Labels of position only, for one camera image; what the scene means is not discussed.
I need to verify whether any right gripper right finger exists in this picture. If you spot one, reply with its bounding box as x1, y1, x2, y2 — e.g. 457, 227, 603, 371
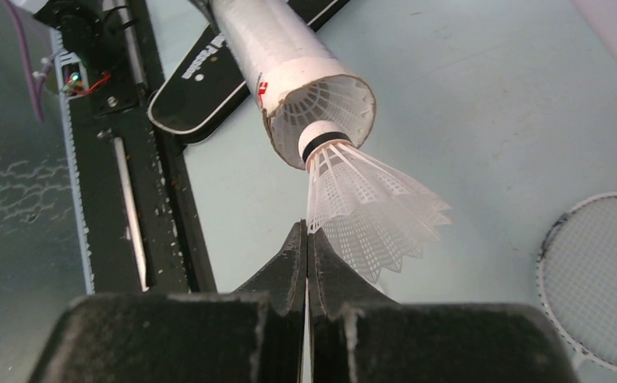
307, 232, 578, 382

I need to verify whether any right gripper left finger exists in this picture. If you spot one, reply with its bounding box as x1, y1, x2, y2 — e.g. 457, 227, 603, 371
30, 221, 307, 382

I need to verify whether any white shuttlecock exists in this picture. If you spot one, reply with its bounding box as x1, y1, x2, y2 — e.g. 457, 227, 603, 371
267, 75, 377, 170
298, 120, 451, 284

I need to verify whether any white shuttlecock tube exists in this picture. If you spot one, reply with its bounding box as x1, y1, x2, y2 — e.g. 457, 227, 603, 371
209, 1, 370, 142

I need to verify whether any left white badminton racket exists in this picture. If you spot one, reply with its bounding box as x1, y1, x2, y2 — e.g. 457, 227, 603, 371
535, 191, 617, 373

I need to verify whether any black racket cover bag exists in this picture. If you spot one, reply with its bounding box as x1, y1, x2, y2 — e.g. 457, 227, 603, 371
148, 1, 345, 143

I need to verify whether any left electronics board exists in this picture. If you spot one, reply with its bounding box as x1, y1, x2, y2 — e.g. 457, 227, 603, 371
59, 64, 111, 97

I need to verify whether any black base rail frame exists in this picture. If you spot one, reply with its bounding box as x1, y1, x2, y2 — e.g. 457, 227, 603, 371
34, 1, 216, 294

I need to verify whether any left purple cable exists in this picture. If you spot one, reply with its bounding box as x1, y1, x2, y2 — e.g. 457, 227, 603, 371
2, 0, 55, 124

